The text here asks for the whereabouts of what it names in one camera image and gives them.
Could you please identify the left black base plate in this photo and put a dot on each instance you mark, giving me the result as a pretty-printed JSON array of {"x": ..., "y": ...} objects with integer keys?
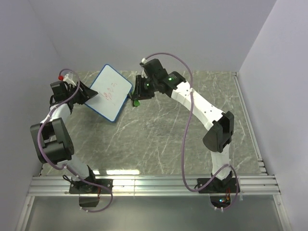
[{"x": 96, "y": 186}]

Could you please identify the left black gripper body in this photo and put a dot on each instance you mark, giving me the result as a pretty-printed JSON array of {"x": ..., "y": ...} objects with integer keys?
[{"x": 71, "y": 90}]

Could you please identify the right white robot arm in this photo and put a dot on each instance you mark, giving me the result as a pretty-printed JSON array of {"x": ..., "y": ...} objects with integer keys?
[{"x": 219, "y": 124}]

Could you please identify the green whiteboard eraser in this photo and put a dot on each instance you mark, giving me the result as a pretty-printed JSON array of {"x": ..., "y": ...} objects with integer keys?
[{"x": 136, "y": 103}]

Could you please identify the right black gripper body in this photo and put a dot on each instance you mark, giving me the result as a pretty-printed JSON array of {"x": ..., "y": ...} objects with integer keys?
[{"x": 145, "y": 87}]

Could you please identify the blue framed whiteboard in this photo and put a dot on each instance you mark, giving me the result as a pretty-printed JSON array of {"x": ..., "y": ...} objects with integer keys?
[{"x": 112, "y": 90}]

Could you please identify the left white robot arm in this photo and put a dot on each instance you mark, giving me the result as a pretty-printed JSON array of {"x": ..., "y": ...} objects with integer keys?
[{"x": 51, "y": 138}]

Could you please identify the aluminium rail frame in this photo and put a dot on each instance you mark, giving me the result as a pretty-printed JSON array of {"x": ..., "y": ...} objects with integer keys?
[{"x": 141, "y": 155}]

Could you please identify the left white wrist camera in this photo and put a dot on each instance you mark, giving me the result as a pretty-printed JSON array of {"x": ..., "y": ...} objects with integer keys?
[{"x": 68, "y": 78}]

